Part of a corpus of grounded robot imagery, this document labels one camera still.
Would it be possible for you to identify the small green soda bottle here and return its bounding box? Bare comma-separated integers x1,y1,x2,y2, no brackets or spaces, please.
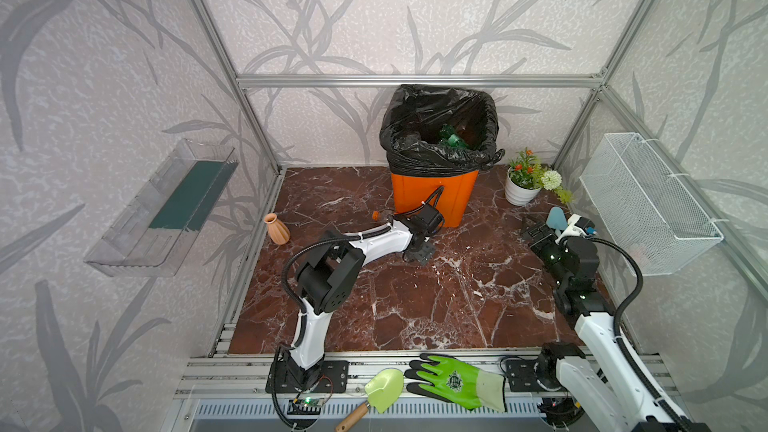
438,123,470,150

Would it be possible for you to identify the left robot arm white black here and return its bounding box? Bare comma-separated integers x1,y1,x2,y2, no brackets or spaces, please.
281,202,444,379

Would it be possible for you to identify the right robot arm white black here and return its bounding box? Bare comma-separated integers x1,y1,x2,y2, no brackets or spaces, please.
522,215,709,431

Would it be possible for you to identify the orange cap bottle near bin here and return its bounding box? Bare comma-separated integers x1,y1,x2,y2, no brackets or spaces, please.
372,211,393,223

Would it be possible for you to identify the orange trash bin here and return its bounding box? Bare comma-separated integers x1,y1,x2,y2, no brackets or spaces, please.
389,170,480,230

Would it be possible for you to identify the black bin liner bag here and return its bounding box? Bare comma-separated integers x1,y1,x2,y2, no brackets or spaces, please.
379,84,505,178

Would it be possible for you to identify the light blue garden trowel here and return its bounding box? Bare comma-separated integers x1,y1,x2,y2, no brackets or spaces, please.
546,207,568,233

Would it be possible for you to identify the white pot with flowers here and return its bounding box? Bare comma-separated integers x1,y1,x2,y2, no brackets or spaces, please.
505,148,573,206

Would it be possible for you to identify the green work glove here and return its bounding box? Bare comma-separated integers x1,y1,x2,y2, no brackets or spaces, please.
404,353,506,413

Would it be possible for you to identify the peach ceramic vase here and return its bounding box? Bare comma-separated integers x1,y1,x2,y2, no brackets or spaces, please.
263,213,291,246

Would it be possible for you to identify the light green garden trowel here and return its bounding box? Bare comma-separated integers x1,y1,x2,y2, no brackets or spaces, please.
335,368,405,432

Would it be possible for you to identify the small circuit board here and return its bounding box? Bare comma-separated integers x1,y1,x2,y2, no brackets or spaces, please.
286,396,329,416

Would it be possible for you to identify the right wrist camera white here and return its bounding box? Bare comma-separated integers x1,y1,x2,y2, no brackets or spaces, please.
556,214,597,244

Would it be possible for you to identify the white wire mesh basket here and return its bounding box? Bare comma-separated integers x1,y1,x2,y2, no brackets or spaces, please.
580,132,724,276

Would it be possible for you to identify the clear acrylic wall shelf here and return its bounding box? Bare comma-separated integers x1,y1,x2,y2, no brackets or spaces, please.
84,139,239,278

